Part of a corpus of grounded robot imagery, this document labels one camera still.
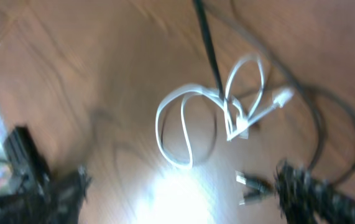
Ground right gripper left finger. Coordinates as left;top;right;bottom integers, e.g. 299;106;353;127
0;167;91;224

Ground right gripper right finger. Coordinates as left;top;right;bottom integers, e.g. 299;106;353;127
275;163;355;223

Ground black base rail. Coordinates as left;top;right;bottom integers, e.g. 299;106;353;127
3;126;51;194

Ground white cable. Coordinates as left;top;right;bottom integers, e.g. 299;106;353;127
155;53;295;170

